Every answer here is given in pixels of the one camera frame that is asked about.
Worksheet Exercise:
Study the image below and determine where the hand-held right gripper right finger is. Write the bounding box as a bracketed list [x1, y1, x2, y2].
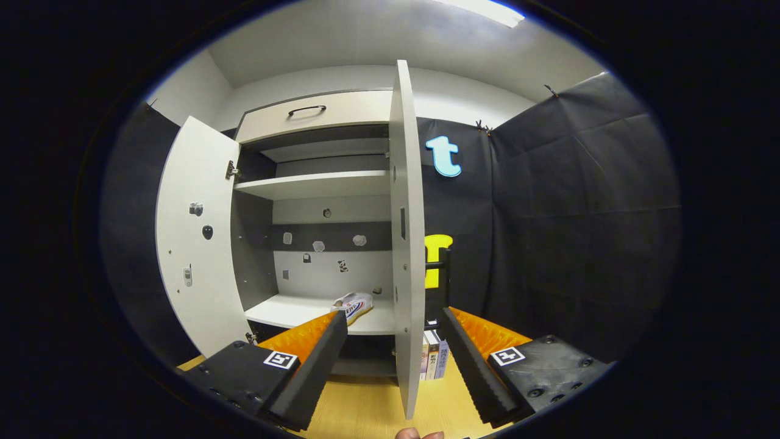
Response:
[442, 306, 612, 427]

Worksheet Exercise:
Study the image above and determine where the white shoe cabinet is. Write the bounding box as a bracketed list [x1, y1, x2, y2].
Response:
[232, 90, 403, 377]

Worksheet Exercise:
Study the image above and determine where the white orange book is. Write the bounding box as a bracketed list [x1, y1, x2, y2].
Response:
[425, 329, 441, 380]

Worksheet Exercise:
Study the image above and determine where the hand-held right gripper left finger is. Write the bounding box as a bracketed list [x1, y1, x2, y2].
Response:
[182, 310, 349, 432]

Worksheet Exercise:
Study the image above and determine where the long ceiling light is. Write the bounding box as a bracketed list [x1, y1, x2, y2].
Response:
[436, 0, 526, 29]

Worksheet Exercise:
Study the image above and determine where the white sneaker shoe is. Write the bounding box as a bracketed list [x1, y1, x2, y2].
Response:
[330, 292, 374, 327]

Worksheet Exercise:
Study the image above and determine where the white shoe cabinet door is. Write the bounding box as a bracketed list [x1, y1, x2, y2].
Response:
[155, 116, 255, 359]
[388, 59, 453, 420]

